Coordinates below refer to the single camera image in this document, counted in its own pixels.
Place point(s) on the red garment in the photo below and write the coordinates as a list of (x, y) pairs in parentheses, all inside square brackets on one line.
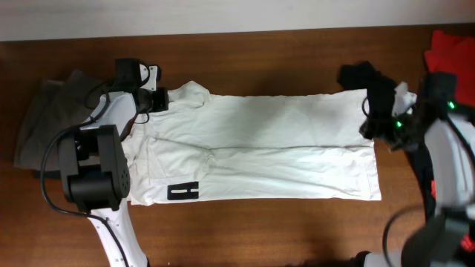
[(454, 55)]

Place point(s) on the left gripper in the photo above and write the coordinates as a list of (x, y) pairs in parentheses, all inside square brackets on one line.
[(162, 104)]

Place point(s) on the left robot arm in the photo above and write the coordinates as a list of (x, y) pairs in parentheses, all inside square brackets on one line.
[(92, 163)]

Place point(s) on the black garment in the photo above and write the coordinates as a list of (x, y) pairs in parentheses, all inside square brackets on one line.
[(380, 99)]

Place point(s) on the folded grey trousers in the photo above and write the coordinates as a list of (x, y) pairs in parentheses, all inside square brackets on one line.
[(57, 106)]

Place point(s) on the white polo shirt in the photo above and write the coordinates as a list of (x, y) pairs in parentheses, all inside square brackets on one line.
[(209, 147)]

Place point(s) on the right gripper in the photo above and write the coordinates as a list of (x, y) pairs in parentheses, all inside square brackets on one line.
[(376, 127)]

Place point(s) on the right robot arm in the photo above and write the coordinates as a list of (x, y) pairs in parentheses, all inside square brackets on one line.
[(442, 127)]

